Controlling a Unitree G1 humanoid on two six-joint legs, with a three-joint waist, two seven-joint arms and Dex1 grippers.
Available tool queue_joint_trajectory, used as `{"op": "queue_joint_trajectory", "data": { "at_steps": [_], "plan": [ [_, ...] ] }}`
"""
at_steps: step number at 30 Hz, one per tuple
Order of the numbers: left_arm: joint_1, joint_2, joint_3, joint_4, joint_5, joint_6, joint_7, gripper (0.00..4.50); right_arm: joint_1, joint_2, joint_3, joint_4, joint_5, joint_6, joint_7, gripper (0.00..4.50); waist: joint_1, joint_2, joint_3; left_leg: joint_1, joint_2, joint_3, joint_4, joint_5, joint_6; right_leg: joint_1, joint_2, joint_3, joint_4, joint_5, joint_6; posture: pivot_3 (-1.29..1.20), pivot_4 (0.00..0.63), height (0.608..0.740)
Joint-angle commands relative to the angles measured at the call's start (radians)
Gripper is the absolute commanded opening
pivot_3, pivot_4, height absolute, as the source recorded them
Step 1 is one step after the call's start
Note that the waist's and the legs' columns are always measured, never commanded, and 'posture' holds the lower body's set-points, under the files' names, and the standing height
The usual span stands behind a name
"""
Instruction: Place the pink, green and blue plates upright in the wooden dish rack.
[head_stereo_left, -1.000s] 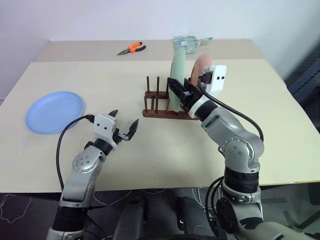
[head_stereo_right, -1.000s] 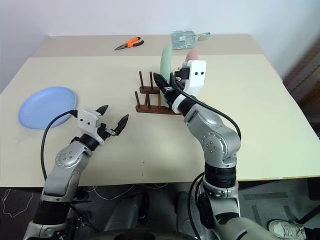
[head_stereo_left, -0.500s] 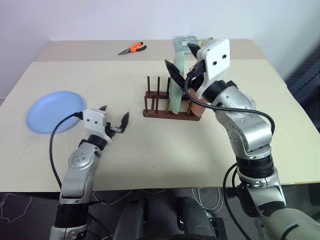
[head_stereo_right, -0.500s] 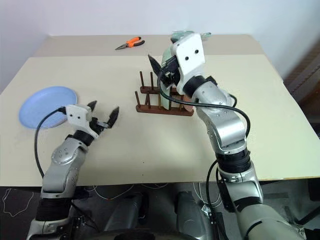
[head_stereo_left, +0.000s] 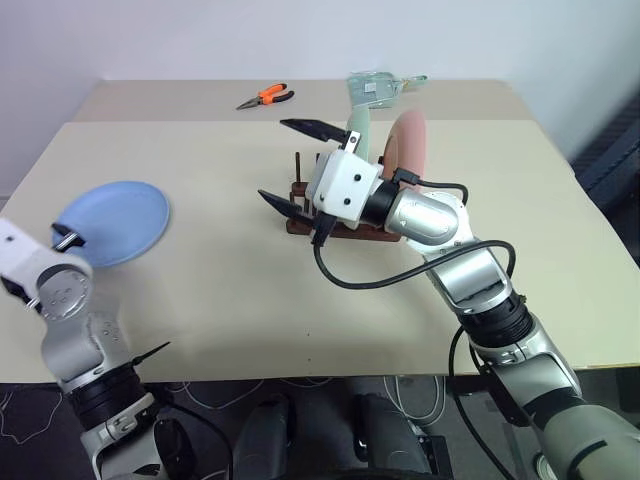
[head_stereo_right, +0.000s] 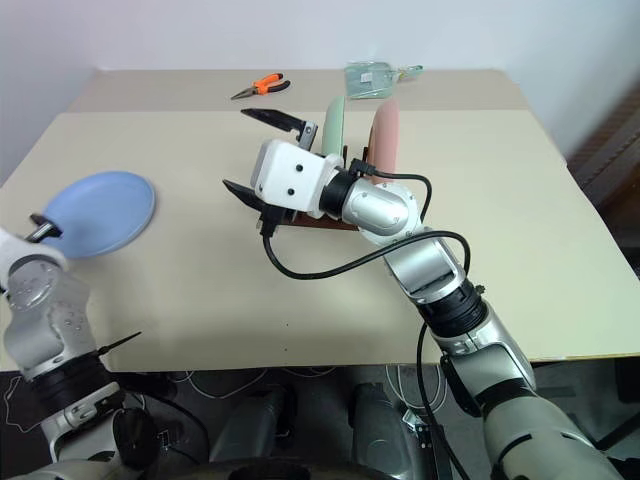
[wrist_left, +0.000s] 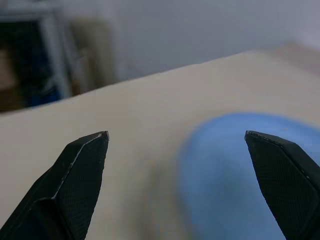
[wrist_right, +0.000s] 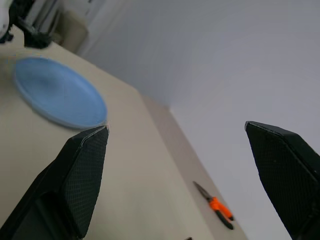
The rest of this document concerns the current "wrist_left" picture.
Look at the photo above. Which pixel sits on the blue plate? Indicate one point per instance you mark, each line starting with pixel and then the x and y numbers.
pixel 220 175

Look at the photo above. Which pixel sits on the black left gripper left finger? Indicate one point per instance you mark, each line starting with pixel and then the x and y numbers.
pixel 72 185

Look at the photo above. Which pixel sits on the grey metal shelf rack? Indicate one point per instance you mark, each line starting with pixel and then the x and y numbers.
pixel 37 57

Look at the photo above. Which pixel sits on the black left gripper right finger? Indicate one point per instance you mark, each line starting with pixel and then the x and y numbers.
pixel 285 180

